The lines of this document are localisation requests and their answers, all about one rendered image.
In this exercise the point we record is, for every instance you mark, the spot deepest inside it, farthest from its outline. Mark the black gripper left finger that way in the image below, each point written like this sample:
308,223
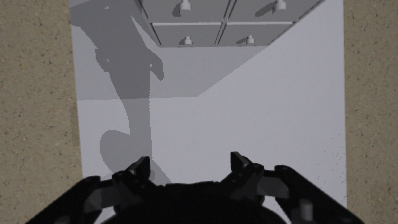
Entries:
125,188

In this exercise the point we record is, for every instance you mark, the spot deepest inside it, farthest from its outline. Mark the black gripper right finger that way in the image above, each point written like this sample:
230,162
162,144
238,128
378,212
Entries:
300,200

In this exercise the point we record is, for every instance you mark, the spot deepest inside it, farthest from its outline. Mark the grey chest of drawers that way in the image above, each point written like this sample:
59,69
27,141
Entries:
223,22

